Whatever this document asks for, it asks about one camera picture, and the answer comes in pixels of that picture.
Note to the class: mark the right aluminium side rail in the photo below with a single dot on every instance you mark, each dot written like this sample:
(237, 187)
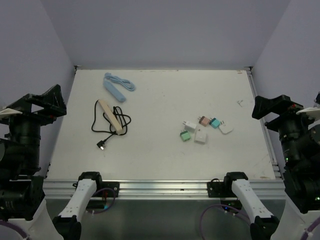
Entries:
(260, 110)

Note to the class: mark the aluminium mounting rail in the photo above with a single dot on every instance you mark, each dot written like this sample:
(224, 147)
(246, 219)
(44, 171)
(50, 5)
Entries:
(163, 189)

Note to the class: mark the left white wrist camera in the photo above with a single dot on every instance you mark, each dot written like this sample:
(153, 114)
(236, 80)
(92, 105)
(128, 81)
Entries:
(6, 112)

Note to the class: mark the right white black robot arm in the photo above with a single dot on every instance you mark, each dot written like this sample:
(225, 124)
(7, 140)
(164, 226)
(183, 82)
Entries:
(300, 142)

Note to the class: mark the white square plug adapter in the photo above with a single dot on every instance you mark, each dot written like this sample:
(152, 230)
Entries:
(200, 137)

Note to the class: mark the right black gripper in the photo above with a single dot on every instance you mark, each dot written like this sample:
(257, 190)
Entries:
(282, 103)

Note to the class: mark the cyan plug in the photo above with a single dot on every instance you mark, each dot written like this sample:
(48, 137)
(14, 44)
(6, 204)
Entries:
(215, 123)

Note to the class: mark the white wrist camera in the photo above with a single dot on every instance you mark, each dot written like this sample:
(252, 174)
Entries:
(312, 113)
(6, 112)

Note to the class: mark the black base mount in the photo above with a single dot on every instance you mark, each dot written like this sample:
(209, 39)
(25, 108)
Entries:
(105, 189)
(217, 188)

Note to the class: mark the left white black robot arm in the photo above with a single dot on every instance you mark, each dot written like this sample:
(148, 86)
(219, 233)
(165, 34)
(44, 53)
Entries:
(23, 206)

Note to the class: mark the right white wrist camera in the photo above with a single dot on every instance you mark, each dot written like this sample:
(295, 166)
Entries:
(312, 113)

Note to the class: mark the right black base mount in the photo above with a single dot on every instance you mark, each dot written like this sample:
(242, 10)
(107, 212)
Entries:
(217, 188)

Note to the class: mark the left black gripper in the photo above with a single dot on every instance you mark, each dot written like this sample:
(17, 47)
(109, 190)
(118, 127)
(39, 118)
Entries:
(52, 102)

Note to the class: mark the beige red power strip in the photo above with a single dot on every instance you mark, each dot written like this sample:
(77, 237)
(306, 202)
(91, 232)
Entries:
(111, 117)

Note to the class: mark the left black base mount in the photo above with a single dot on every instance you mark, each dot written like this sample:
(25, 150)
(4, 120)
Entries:
(105, 189)

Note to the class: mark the pink plug adapter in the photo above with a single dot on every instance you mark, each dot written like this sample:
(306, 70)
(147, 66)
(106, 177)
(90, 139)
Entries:
(204, 121)

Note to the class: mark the green plug adapter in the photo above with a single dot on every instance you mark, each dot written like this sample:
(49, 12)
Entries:
(185, 135)

